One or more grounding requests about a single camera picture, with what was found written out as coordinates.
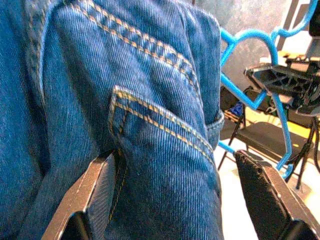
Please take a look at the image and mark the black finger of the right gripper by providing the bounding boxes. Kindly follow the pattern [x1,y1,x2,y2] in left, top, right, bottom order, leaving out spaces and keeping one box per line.
[244,62,316,101]

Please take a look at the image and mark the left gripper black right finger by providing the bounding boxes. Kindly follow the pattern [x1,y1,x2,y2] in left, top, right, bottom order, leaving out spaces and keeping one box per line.
[234,149,320,240]

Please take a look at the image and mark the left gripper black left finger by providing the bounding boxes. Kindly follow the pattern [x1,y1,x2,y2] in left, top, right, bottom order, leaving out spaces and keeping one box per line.
[41,149,121,240]

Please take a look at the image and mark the blue plastic clothes hanger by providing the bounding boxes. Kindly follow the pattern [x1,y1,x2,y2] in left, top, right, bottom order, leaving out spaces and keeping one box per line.
[217,0,320,181]

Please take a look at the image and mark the blue denim jeans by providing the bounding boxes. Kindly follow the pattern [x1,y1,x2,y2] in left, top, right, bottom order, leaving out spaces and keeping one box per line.
[0,0,226,240]

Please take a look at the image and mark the black folding chair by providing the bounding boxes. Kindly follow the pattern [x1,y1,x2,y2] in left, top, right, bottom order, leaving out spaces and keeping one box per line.
[217,84,320,191]

